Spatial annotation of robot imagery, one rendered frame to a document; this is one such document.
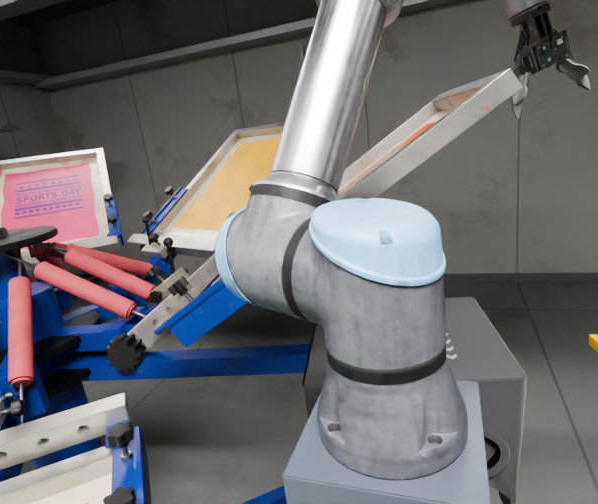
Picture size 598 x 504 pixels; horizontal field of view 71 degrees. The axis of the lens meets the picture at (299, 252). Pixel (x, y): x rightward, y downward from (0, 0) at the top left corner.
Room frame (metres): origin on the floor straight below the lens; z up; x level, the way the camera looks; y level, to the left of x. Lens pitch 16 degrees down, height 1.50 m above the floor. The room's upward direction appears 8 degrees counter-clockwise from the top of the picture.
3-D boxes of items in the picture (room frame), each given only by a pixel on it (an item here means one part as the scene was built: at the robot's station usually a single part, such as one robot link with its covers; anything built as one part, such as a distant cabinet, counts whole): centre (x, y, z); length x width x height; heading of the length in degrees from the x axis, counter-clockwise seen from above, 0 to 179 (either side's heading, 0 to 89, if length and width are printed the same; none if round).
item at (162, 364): (1.11, 0.25, 0.89); 1.24 x 0.06 x 0.06; 80
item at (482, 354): (1.03, -0.24, 0.95); 0.48 x 0.44 x 0.01; 80
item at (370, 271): (0.38, -0.07, 1.37); 0.13 x 0.12 x 0.14; 43
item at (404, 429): (0.38, -0.07, 1.25); 0.15 x 0.15 x 0.10
